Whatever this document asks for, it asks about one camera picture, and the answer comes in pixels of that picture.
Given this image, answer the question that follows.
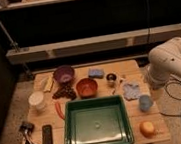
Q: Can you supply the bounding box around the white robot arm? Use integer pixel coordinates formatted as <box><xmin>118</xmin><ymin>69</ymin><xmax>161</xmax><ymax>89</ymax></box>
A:
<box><xmin>145</xmin><ymin>37</ymin><xmax>181</xmax><ymax>90</ymax></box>

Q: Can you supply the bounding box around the wooden table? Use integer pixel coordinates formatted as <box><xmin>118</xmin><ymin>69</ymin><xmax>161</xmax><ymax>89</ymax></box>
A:
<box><xmin>27</xmin><ymin>60</ymin><xmax>171</xmax><ymax>144</ymax></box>

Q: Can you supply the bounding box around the crumpled blue-white cloth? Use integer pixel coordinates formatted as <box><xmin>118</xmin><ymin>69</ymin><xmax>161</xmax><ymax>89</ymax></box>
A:
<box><xmin>122</xmin><ymin>83</ymin><xmax>141</xmax><ymax>101</ymax></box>

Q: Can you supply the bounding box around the blue plastic cup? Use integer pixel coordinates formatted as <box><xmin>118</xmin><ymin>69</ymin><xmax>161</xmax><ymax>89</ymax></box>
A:
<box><xmin>138</xmin><ymin>95</ymin><xmax>153</xmax><ymax>112</ymax></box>

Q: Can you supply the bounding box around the small dark metal cup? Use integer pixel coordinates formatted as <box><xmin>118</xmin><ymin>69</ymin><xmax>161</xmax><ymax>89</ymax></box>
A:
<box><xmin>106</xmin><ymin>73</ymin><xmax>117</xmax><ymax>87</ymax></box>

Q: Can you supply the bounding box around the purple bowl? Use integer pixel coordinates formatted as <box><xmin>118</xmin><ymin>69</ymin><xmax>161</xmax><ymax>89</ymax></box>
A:
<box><xmin>53</xmin><ymin>65</ymin><xmax>75</xmax><ymax>84</ymax></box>

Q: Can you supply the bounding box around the white cup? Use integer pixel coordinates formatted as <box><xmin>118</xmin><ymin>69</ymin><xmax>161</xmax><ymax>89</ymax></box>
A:
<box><xmin>28</xmin><ymin>91</ymin><xmax>45</xmax><ymax>111</ymax></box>

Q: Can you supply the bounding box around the green plastic tray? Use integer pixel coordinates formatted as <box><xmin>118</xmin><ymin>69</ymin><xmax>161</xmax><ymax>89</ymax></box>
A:
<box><xmin>64</xmin><ymin>95</ymin><xmax>134</xmax><ymax>144</ymax></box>

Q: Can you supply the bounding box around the yellow banana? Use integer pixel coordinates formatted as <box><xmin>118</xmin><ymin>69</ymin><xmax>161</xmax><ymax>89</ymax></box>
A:
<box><xmin>43</xmin><ymin>75</ymin><xmax>53</xmax><ymax>92</ymax></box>

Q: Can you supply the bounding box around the metal diagonal pole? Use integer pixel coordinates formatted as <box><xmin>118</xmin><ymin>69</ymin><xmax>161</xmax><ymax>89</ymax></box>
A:
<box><xmin>0</xmin><ymin>20</ymin><xmax>33</xmax><ymax>78</ymax></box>

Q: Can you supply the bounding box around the grey metal shelf beam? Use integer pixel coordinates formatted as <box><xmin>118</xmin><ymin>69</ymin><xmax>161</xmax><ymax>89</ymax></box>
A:
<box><xmin>6</xmin><ymin>23</ymin><xmax>181</xmax><ymax>65</ymax></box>

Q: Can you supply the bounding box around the black handled brush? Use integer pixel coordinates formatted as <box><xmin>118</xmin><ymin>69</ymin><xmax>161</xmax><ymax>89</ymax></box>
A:
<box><xmin>19</xmin><ymin>121</ymin><xmax>35</xmax><ymax>144</ymax></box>

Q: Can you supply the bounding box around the red bowl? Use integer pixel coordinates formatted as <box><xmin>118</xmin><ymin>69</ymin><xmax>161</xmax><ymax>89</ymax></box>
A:
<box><xmin>76</xmin><ymin>78</ymin><xmax>98</xmax><ymax>98</ymax></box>

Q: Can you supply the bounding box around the blue sponge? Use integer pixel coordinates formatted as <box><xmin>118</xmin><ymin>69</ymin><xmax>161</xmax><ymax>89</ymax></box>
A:
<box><xmin>88</xmin><ymin>68</ymin><xmax>104</xmax><ymax>79</ymax></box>

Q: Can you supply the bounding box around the orange fruit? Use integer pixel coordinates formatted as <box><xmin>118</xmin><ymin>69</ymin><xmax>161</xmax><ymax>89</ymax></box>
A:
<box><xmin>139</xmin><ymin>121</ymin><xmax>156</xmax><ymax>137</ymax></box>

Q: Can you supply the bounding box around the orange carrot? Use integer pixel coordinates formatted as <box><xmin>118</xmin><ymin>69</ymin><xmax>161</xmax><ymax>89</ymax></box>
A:
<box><xmin>55</xmin><ymin>102</ymin><xmax>65</xmax><ymax>120</ymax></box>

